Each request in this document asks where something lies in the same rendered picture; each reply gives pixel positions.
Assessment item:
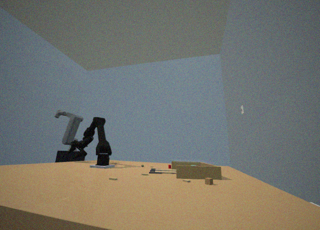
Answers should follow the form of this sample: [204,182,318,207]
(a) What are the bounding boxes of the small brown cube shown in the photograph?
[205,178,213,185]

